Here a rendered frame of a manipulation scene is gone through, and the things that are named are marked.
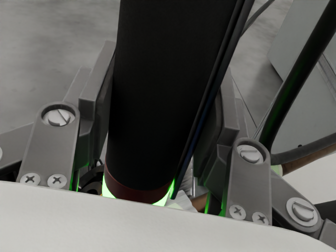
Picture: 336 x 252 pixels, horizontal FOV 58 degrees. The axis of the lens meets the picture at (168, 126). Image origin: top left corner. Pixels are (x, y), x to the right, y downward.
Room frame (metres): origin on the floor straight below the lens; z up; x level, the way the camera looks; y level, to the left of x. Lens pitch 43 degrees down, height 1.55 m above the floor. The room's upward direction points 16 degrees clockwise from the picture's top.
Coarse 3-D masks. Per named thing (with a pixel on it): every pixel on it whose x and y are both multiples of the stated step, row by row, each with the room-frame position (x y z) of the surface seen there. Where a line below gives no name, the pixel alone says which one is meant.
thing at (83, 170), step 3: (96, 159) 0.29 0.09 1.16; (93, 162) 0.29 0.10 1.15; (96, 162) 0.29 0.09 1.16; (93, 165) 0.29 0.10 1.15; (81, 168) 0.36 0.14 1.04; (84, 168) 0.35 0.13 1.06; (87, 168) 0.32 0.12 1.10; (90, 168) 0.30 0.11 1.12; (81, 171) 0.36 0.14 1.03; (84, 171) 0.34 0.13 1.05; (87, 171) 0.32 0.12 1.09; (81, 174) 0.35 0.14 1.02
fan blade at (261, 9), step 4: (268, 0) 0.41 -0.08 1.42; (272, 0) 0.39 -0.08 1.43; (264, 4) 0.41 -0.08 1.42; (268, 4) 0.39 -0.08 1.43; (260, 8) 0.41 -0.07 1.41; (264, 8) 0.39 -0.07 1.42; (256, 12) 0.41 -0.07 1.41; (260, 12) 0.38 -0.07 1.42; (252, 16) 0.41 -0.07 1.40; (256, 16) 0.38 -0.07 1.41; (248, 20) 0.42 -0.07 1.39; (252, 20) 0.38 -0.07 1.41; (248, 24) 0.37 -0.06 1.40; (244, 28) 0.37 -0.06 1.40; (240, 36) 0.36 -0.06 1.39
